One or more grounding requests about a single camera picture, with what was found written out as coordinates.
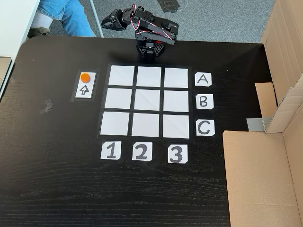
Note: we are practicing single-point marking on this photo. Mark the round orange token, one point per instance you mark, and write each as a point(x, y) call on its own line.
point(85, 77)

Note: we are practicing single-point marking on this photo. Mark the white nine-square grid sheet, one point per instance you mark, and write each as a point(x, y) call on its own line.
point(147, 101)

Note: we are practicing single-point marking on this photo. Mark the white metal leg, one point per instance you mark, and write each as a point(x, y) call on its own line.
point(96, 19)

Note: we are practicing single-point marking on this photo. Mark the seated person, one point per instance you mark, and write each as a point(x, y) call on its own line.
point(71, 14)

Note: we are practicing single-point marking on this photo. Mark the black floor tape patch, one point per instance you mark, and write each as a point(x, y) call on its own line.
point(169, 6)

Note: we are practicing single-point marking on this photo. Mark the arrow paper sheet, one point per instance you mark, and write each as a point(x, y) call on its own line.
point(84, 91)

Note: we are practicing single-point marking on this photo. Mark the white desk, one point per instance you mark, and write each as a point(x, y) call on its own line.
point(14, 23)

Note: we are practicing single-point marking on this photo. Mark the paper sheet letter A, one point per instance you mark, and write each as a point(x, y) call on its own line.
point(203, 80)

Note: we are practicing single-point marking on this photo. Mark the clear tape scraps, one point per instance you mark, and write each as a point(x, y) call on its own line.
point(48, 106)

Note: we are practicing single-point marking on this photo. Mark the paper sheet letter B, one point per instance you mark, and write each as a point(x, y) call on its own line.
point(204, 101)

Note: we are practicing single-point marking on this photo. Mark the paper sheet number 1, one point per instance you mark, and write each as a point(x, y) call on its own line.
point(110, 151)

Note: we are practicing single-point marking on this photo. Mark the paper sheet number 2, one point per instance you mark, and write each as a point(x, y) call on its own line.
point(142, 151)

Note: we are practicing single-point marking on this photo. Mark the paper sheet letter C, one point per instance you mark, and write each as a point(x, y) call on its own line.
point(205, 127)

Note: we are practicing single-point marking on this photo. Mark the paper sheet number 3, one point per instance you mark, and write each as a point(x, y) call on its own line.
point(177, 153)

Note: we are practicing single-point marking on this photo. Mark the brown cardboard screen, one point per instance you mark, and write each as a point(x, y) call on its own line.
point(255, 177)

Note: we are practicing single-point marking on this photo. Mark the grey duct tape strip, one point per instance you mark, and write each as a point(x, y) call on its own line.
point(256, 124)

